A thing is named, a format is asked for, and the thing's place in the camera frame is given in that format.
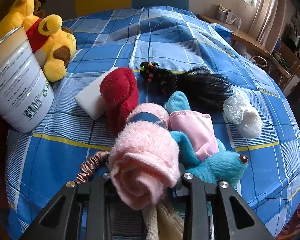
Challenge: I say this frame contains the pink towel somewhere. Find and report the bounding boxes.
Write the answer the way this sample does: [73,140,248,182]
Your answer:
[108,103,180,210]

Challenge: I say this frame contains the white stuffing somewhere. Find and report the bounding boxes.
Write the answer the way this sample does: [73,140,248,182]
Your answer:
[223,91,264,139]

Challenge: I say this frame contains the black hair wig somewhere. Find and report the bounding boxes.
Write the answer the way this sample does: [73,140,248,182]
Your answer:
[140,61,232,111]

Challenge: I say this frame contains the blue plaid bed cover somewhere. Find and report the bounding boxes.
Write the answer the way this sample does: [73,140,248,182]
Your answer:
[5,7,300,239]

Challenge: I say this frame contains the pink satin scrunchie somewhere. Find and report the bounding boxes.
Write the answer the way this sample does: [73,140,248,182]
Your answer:
[75,151,109,184]

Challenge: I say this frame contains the beige cloth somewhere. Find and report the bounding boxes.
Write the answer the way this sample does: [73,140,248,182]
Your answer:
[142,199,184,240]

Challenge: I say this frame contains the blue plush toy pink dress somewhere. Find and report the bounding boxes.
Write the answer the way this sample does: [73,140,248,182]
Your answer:
[164,91,248,187]

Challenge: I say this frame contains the white foam sponge block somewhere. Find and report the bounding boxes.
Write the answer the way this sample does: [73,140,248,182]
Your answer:
[75,67,117,120]

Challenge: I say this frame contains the white metal tin can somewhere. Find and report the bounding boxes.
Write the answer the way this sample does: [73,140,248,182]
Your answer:
[0,26,54,133]

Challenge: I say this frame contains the red fuzzy sock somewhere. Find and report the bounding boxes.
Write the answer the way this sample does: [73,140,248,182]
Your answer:
[100,67,139,135]

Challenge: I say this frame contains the white chair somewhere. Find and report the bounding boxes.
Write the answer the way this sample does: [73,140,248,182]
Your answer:
[249,55,268,68]

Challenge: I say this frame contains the yellow bear plush toy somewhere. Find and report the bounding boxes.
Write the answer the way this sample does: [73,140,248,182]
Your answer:
[0,0,77,82]

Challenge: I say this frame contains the wooden side desk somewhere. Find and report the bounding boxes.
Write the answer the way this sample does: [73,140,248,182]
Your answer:
[196,14,271,57]

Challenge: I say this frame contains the pink curtain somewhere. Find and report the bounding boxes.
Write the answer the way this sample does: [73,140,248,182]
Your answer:
[249,0,287,53]

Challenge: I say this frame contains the clear containers on desk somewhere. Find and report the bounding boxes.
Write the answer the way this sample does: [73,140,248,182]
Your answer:
[216,5,242,29]

